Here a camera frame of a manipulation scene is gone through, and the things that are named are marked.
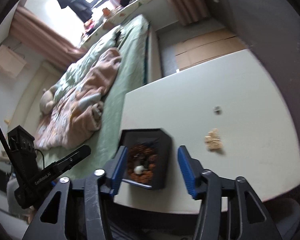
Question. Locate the pink left curtain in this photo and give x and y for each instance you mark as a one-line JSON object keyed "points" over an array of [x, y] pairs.
{"points": [[35, 34]]}

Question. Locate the plush toy on bed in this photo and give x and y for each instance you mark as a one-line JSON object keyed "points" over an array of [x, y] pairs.
{"points": [[47, 100]]}

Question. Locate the floral window seat cushion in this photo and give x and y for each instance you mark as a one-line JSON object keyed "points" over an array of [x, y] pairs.
{"points": [[100, 27]]}

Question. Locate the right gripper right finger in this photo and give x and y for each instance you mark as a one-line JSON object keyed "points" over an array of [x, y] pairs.
{"points": [[191, 170]]}

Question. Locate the black jewelry box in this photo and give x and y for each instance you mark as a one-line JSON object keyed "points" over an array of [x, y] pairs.
{"points": [[149, 152]]}

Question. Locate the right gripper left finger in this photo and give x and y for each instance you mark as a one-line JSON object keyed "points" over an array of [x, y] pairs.
{"points": [[115, 169]]}

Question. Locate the pink fleece blanket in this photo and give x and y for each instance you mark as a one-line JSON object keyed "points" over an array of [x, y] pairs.
{"points": [[78, 114]]}

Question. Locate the floral green quilt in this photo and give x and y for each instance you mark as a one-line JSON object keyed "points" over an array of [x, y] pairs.
{"points": [[78, 70]]}

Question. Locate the hanging black clothes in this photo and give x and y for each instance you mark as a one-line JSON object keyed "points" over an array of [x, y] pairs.
{"points": [[80, 7]]}

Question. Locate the cream bed headboard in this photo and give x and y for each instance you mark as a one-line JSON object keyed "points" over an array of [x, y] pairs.
{"points": [[27, 113]]}

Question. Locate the dark wardrobe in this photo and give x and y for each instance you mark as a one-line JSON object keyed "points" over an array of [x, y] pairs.
{"points": [[271, 30]]}

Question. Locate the hanging beige cloth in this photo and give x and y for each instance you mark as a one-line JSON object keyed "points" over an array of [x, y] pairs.
{"points": [[10, 62]]}

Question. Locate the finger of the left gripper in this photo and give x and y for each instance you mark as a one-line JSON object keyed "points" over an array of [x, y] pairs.
{"points": [[72, 159]]}

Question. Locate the green bed mattress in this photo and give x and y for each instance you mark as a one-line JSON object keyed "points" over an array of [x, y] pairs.
{"points": [[131, 75]]}

